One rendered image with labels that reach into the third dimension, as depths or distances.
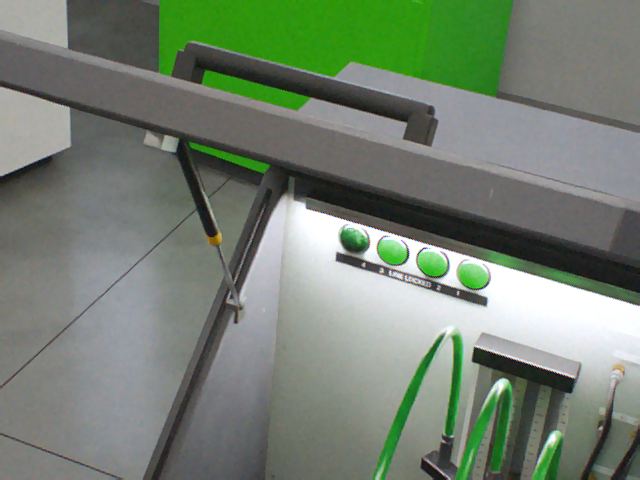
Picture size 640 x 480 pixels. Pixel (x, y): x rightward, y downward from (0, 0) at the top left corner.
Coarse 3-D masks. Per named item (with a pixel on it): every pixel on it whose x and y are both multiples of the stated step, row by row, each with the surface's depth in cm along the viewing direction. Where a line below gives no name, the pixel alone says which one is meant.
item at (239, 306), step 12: (180, 144) 144; (180, 156) 146; (192, 156) 147; (192, 168) 148; (192, 180) 149; (192, 192) 151; (204, 192) 152; (204, 204) 153; (204, 216) 155; (204, 228) 157; (216, 228) 158; (216, 240) 159; (216, 252) 162; (228, 276) 167; (228, 300) 173; (240, 300) 173; (240, 312) 173
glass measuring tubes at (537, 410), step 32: (480, 352) 174; (512, 352) 173; (544, 352) 174; (480, 384) 177; (512, 384) 175; (544, 384) 172; (512, 416) 180; (544, 416) 178; (480, 448) 185; (512, 448) 183
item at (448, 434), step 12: (444, 336) 153; (456, 336) 160; (432, 348) 150; (456, 348) 164; (432, 360) 149; (456, 360) 167; (420, 372) 147; (456, 372) 169; (420, 384) 146; (456, 384) 171; (408, 396) 145; (456, 396) 172; (408, 408) 144; (456, 408) 174; (396, 420) 143; (396, 432) 143; (444, 432) 177; (384, 444) 143; (396, 444) 143; (384, 456) 142; (384, 468) 142
